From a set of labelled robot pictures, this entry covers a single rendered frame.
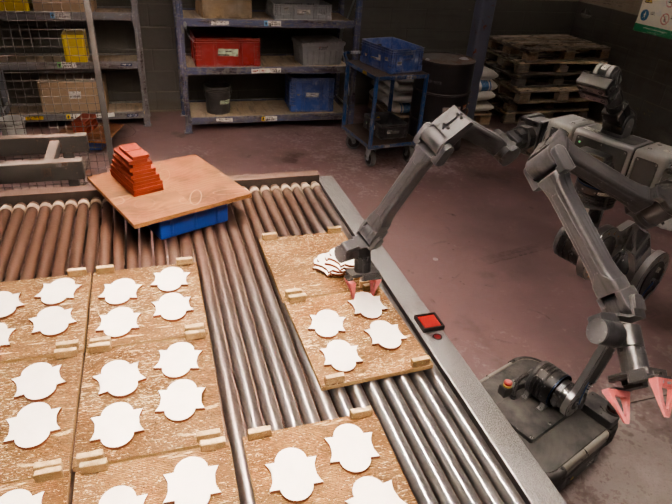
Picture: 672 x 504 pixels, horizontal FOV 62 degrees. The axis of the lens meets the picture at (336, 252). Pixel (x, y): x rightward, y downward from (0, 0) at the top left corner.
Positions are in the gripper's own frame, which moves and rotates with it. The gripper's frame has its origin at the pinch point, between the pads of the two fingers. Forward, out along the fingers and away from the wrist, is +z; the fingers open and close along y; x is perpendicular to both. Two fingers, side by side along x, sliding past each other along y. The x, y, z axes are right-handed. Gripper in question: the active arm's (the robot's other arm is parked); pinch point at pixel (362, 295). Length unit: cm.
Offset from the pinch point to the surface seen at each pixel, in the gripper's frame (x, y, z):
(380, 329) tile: 17.1, 0.5, 4.7
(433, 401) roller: 45.2, -3.7, 14.6
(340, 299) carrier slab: -1.9, 7.4, 1.1
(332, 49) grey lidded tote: -431, -131, -89
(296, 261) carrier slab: -27.6, 15.9, -5.3
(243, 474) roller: 54, 51, 16
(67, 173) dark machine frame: -113, 100, -30
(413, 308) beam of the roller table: 5.4, -16.6, 5.2
